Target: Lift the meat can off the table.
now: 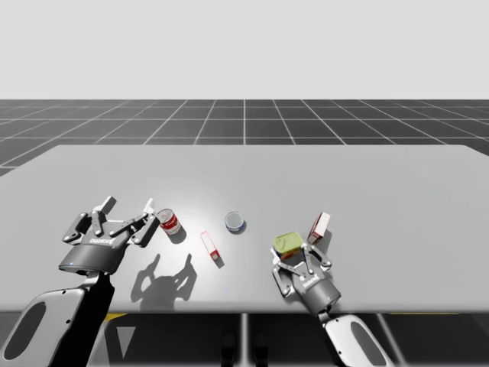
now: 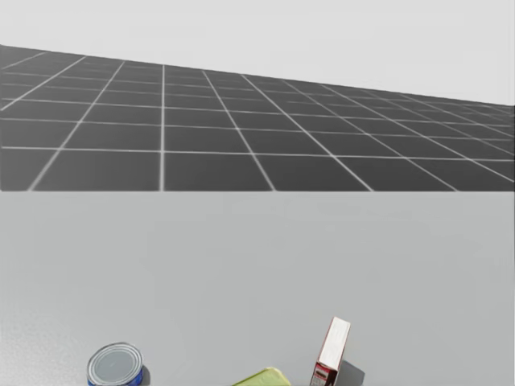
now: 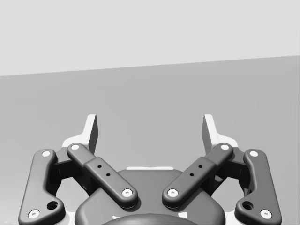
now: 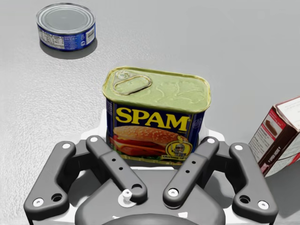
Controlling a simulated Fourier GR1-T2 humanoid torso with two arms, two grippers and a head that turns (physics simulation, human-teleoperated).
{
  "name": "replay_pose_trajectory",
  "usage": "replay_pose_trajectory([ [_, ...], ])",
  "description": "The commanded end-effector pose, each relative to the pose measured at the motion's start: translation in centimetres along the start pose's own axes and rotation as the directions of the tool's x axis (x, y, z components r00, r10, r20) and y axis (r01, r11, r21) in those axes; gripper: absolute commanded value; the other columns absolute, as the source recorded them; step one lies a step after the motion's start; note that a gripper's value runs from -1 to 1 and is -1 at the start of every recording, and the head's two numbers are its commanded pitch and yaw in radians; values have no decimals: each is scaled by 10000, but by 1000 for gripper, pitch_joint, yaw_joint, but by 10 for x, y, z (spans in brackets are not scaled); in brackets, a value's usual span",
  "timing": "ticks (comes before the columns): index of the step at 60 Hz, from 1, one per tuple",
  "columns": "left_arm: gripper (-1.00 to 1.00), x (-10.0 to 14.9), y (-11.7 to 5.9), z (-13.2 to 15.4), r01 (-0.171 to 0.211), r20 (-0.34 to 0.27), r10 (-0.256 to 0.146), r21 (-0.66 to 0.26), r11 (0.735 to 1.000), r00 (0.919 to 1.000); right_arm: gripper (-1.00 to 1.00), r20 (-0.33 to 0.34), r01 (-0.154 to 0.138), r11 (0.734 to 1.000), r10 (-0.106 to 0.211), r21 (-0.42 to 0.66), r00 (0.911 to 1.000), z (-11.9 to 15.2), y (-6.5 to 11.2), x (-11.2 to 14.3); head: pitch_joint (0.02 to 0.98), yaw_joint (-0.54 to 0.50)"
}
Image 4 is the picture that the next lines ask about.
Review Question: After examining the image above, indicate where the green and blue rectangular can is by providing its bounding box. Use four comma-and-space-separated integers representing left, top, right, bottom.
102, 66, 211, 166

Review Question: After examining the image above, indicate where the blue flat can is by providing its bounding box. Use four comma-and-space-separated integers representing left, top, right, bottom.
36, 2, 97, 52

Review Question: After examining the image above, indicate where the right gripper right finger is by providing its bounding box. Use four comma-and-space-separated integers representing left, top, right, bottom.
162, 122, 279, 218

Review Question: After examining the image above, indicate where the red and white carton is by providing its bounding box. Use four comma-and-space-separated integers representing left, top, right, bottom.
248, 96, 300, 178

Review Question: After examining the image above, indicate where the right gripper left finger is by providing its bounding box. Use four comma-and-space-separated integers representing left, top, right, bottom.
23, 109, 149, 215

